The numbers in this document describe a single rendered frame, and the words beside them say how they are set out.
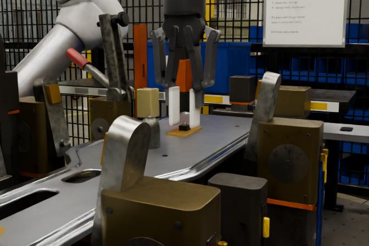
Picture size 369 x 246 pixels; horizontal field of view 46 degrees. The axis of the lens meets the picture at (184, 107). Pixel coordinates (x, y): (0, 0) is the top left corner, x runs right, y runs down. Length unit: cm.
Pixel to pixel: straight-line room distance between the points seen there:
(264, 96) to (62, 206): 34
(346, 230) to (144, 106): 60
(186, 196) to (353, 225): 90
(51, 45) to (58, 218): 82
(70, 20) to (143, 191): 91
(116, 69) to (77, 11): 42
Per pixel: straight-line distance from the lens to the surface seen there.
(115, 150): 36
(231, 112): 103
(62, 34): 123
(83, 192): 51
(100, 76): 88
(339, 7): 126
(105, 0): 126
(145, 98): 91
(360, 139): 83
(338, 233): 117
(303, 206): 68
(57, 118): 73
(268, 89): 66
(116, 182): 37
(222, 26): 286
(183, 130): 79
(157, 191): 37
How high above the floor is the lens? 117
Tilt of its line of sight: 9 degrees down
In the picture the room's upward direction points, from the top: straight up
